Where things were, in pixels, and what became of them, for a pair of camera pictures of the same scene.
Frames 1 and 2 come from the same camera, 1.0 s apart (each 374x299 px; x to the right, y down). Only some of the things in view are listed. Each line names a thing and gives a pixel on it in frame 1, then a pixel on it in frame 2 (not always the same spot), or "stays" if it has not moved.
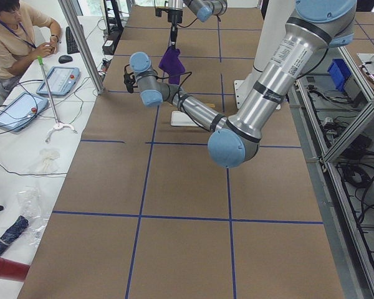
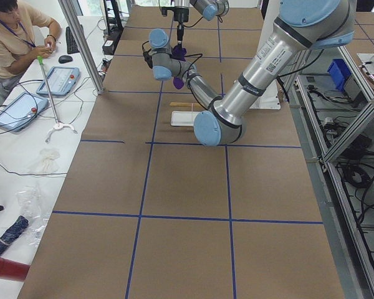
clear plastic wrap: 29,200 stays
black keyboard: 71,44 stays
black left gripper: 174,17 -> 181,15
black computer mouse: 65,58 stays
